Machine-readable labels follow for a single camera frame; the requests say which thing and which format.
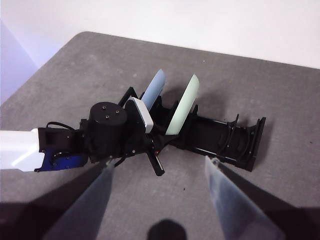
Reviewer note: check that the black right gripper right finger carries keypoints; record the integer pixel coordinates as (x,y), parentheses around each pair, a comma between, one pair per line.
(250,212)

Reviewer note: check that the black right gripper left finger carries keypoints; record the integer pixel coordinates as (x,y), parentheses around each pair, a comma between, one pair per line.
(62,215)

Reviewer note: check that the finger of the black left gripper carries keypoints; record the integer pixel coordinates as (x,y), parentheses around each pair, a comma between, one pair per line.
(166,143)

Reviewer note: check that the pale green round plate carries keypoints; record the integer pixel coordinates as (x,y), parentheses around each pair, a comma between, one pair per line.
(183,107)

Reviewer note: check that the blue round plate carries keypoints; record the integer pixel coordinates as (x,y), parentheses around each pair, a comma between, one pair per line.
(155,90)

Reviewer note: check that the black plastic plate rack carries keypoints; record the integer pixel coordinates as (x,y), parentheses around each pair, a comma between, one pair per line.
(212,135)

